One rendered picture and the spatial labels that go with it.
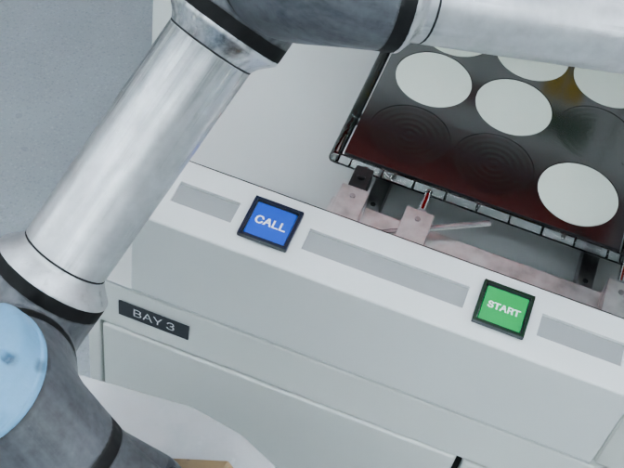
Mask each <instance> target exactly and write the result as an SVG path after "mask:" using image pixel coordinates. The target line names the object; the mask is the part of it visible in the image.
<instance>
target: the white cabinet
mask: <svg viewBox="0 0 624 468"><path fill-rule="evenodd" d="M105 289H106V294H107V297H108V306H107V307H106V309H105V311H104V312H103V314H102V315H101V316H100V318H99V319H98V321H97V322H96V324H95V325H94V327H93V328H92V330H91V331H90V333H89V353H90V373H91V378H93V379H96V380H100V381H102V382H106V383H109V384H115V385H119V386H121V387H124V388H128V389H131V390H135V391H138V392H141V393H144V394H148V395H151V396H155V397H159V398H163V399H166V400H170V401H173V402H176V403H179V404H183V405H186V406H190V407H192V408H194V409H196V410H198V411H200V412H202V413H203V414H205V415H207V416H209V417H210V418H212V419H214V420H216V421H218V422H219V423H222V424H224V425H225V426H226V427H228V428H230V429H232V430H233V431H235V432H237V433H239V434H240V435H242V436H243V437H244V438H245V439H246V440H247V441H249V442H250V443H251V444H252V445H253V446H254V447H255V448H256V449H257V450H258V451H259V452H260V453H262V454H263V455H264V456H265V457H266V458H267V459H268V460H269V461H270V462H271V463H272V464H273V465H274V466H276V467H277V468H609V467H606V466H604V465H602V464H600V463H597V462H595V460H594V459H592V461H591V463H590V464H588V463H585V462H582V461H578V460H576V459H573V458H570V457H568V456H566V455H563V454H561V453H558V452H555V451H553V450H550V449H548V448H544V447H542V446H539V445H536V444H534V443H531V442H528V441H526V440H524V439H522V438H519V437H516V436H514V435H509V434H507V433H504V432H502V431H500V430H497V429H495V428H492V427H489V426H487V425H484V424H482V423H480V422H476V421H473V420H470V419H468V418H465V417H462V416H461V415H458V414H455V413H453V412H450V411H448V410H445V409H441V408H439V407H436V406H434V405H431V404H428V403H426V402H423V401H421V400H419V399H416V398H414V397H411V396H407V395H404V394H401V393H399V392H397V391H395V390H392V389H389V388H387V387H384V386H381V385H379V384H377V383H373V382H370V381H368V380H365V379H362V378H360V377H357V376H355V375H353V374H350V373H348V372H345V371H342V370H338V369H335V368H334V367H331V366H328V365H326V364H323V363H321V362H318V361H316V360H314V359H311V358H308V357H304V356H301V355H299V354H296V353H294V352H292V351H289V350H287V349H284V348H281V347H279V346H276V345H273V344H270V343H268V342H265V341H262V340H260V339H257V338H254V337H252V336H250V335H247V334H245V333H242V332H240V331H235V330H233V329H230V328H228V327H226V326H223V325H221V324H218V323H215V322H213V321H211V320H208V319H206V318H201V317H199V316H196V315H194V314H191V313H189V312H187V311H184V310H181V309H179V308H176V307H173V306H171V305H168V304H165V303H162V302H160V301H157V300H154V299H152V298H149V297H147V296H145V295H142V294H140V293H137V292H133V291H130V290H127V289H125V288H123V287H120V286H118V285H115V284H113V283H110V282H107V281H105Z"/></svg>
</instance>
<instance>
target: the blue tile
mask: <svg viewBox="0 0 624 468"><path fill-rule="evenodd" d="M297 218H298V215H296V214H291V213H289V212H286V211H283V210H281V209H279V208H276V207H273V206H270V205H268V204H265V203H262V202H260V201H259V202H258V203H257V205H256V207H255V209H254V211H253V213H252V215H251V217H250V219H249V221H248V223H247V225H246V227H245V229H244V230H243V231H245V232H248V233H250V234H253V235H255V236H257V237H260V238H263V239H266V240H268V241H273V242H275V243H277V244H280V245H283V246H284V245H285V243H286V241H287V239H288V238H289V236H290V234H291V232H292V230H293V226H294V224H295V222H296V220H297Z"/></svg>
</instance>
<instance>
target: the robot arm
mask: <svg viewBox="0 0 624 468"><path fill-rule="evenodd" d="M171 6H172V17H171V18H170V19H169V20H168V22H167V23H166V25H165V26H164V28H163V29H162V31H161V33H160V34H159V36H158V37H157V39H156V40H155V41H154V43H153V44H152V46H151V47H150V49H149V51H148V52H147V54H146V55H145V57H144V58H143V59H142V60H141V62H140V63H139V64H138V66H137V67H136V69H135V71H134V72H133V74H132V75H131V77H130V78H129V80H128V81H127V83H126V84H125V85H124V87H123V89H122V90H121V92H120V93H119V95H118V96H117V98H116V99H115V100H114V101H113V103H112V104H111V106H110V107H109V109H108V110H107V112H106V113H105V115H104V116H103V118H102V119H101V121H100V122H99V124H98V125H97V127H96V128H95V130H94V131H93V133H92V134H91V136H90V137H89V138H88V139H87V141H86V142H85V144H84V146H83V147H82V149H81V150H80V151H79V153H78V154H77V156H76V157H75V159H74V160H73V162H72V163H71V165H70V167H69V168H68V170H67V171H66V172H65V174H64V175H63V177H62V178H61V179H60V181H59V182H58V184H57V185H56V187H55V188H54V190H53V191H52V192H51V194H50V195H49V197H48V198H47V200H46V201H45V203H44V205H43V206H42V208H41V209H40V211H39V212H38V214H37V215H36V216H35V218H34V219H33V221H32V222H31V224H30V225H29V226H28V228H27V229H26V230H24V231H20V232H14V233H9V234H5V235H3V236H2V237H1V238H0V468H182V467H181V466H180V465H179V464H178V463H177V462H176V461H175V460H174V459H173V458H171V457H170V456H168V455H166V454H165V453H163V452H161V451H159V450H158V449H156V448H154V447H152V446H151V445H149V444H147V443H145V442H144V441H142V440H140V439H138V438H136V437H135V436H133V435H130V434H129V433H127V432H125V430H123V429H122V427H121V426H120V425H119V424H118V423H117V422H116V421H115V420H114V419H113V418H112V417H111V415H110V414H109V413H108V412H107V411H106V409H105V408H104V407H103V406H102V405H101V404H100V402H99V401H98V400H97V399H96V397H95V396H94V395H93V394H92V393H91V392H90V390H89V389H88V388H87V387H86V386H85V384H84V383H83V381H82V380H81V378H80V377H79V375H78V367H77V357H76V352H77V350H78V348H79V346H80V345H81V343H82V342H83V341H84V339H85V337H86V336H87V334H88V333H90V331H91V330H92V328H93V327H94V325H95V324H96V322H97V321H98V319H99V318H100V316H101V315H102V314H103V312H104V311H105V309H106V307H107V306H108V297H107V294H106V289H105V280H106V279H107V278H108V276H109V275H110V273H111V272H112V270H113V269H114V268H115V267H116V265H117V264H118V262H119V261H120V260H121V258H122V257H123V255H124V253H125V252H126V251H127V249H128V248H129V246H130V245H131V243H132V242H133V241H134V239H135V238H136V236H137V234H138V233H139V232H140V230H141V229H142V228H143V227H144V225H145V224H146V223H147V221H148V220H149V218H150V216H151V215H152V214H153V212H154V211H155V209H156V208H157V206H158V205H159V204H160V202H161V201H162V199H163V197H164V196H165V195H166V193H167V192H168V190H169V189H170V188H171V187H172V186H173V184H174V183H175V181H176V180H177V178H178V177H179V175H180V174H181V172H182V171H183V170H184V168H185V167H186V165H187V164H188V162H189V161H190V159H191V158H192V156H193V155H194V153H195V152H196V151H197V149H198V148H199V146H200V145H201V143H202V142H203V140H204V139H205V138H206V137H207V135H208V134H209V133H210V131H211V130H212V128H213V127H214V125H215V124H216V122H217V121H218V119H219V118H220V116H221V115H222V114H223V112H224V111H225V109H226V108H227V106H228V105H229V103H230V102H231V100H232V99H233V98H234V97H235V96H236V94H237V93H238V91H239V90H240V88H241V87H242V85H243V84H244V82H245V81H246V79H247V78H248V77H249V75H250V74H251V73H252V72H255V71H257V70H262V69H267V68H273V67H276V66H277V65H278V64H279V63H280V61H281V59H282V58H283V56H284V55H285V54H286V52H287V51H288V49H289V48H290V47H291V45H292V44H293V43H295V44H302V45H312V46H335V47H345V48H355V49H363V50H372V51H380V52H386V53H394V54H395V53H398V52H399V51H401V50H402V49H403V48H405V47H406V46H407V45H409V44H410V43H413V44H418V45H425V46H437V47H444V48H449V49H456V50H462V51H469V52H475V53H482V54H488V55H494V56H501V57H507V58H514V59H525V60H532V61H538V62H545V63H551V64H557V65H564V66H570V67H577V68H583V69H589V70H596V71H602V72H614V73H620V74H624V0H171Z"/></svg>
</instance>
